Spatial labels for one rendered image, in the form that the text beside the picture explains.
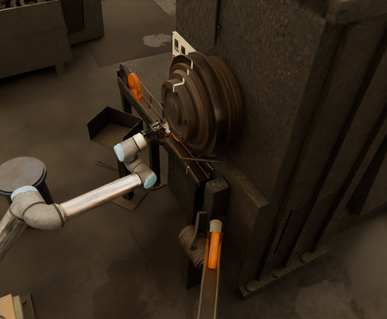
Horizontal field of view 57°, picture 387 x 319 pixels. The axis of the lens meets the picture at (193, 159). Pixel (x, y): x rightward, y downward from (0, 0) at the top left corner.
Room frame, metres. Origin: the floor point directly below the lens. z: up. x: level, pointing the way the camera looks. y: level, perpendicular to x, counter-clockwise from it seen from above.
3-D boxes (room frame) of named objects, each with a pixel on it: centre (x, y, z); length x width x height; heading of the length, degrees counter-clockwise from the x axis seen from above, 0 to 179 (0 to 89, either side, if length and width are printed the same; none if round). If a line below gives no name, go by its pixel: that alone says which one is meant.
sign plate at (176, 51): (1.67, 0.08, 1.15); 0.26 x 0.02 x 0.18; 30
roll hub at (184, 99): (1.28, 0.08, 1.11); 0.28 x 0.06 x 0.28; 30
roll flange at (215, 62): (1.37, -0.07, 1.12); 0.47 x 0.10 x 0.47; 30
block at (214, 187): (1.13, -0.13, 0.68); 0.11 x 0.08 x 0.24; 120
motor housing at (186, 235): (0.97, -0.05, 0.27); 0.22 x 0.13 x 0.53; 30
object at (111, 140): (1.65, 0.49, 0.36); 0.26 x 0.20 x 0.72; 65
